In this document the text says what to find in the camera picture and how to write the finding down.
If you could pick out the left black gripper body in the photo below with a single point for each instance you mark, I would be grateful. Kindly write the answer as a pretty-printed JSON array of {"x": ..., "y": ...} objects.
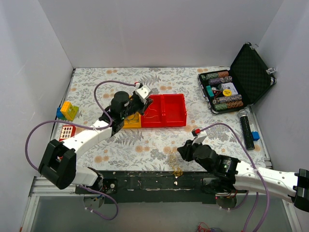
[{"x": 143, "y": 105}]

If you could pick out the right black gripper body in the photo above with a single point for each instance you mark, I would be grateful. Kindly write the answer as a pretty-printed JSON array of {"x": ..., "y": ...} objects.
[{"x": 187, "y": 150}]

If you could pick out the yellow plastic bin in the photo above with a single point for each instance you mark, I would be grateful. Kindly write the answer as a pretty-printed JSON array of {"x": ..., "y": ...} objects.
[{"x": 133, "y": 121}]

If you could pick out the red plastic bin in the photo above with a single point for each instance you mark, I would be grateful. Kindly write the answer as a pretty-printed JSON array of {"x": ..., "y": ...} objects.
[
  {"x": 153, "y": 117},
  {"x": 174, "y": 110}
]

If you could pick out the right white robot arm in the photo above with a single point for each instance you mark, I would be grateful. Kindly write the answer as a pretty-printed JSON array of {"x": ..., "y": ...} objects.
[{"x": 232, "y": 174}]

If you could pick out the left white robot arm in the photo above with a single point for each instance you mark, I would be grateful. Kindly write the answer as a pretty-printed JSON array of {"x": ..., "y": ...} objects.
[{"x": 59, "y": 162}]

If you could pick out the floral table mat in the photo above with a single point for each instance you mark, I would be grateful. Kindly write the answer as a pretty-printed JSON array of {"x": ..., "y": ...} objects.
[{"x": 153, "y": 149}]

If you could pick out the black microphone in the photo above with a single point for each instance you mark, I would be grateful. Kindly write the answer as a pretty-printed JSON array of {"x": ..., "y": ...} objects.
[{"x": 247, "y": 134}]

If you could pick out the small blue toy block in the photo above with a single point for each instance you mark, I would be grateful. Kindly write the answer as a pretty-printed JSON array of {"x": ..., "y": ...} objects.
[{"x": 255, "y": 136}]

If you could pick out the yellow green blue block stack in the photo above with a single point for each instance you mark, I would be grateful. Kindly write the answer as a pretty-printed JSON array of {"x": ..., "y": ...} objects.
[{"x": 67, "y": 111}]

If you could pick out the red white window block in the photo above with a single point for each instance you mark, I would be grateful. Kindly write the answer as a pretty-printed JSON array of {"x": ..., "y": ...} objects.
[{"x": 67, "y": 132}]

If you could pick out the black poker chip case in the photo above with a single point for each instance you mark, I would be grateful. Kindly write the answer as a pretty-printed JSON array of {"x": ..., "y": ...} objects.
[{"x": 243, "y": 84}]

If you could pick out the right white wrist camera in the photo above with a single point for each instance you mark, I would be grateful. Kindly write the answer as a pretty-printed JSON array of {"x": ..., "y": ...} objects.
[{"x": 199, "y": 136}]

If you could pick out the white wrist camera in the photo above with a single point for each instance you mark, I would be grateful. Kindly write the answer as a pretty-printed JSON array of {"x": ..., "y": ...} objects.
[
  {"x": 199, "y": 136},
  {"x": 142, "y": 91}
]

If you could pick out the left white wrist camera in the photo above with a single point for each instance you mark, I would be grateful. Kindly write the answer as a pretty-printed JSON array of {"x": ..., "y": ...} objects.
[{"x": 142, "y": 91}]

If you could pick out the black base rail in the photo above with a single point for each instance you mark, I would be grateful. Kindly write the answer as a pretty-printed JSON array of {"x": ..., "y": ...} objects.
[{"x": 158, "y": 186}]

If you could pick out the aluminium frame rail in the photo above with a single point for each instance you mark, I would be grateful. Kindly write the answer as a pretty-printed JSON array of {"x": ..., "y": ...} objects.
[{"x": 50, "y": 209}]

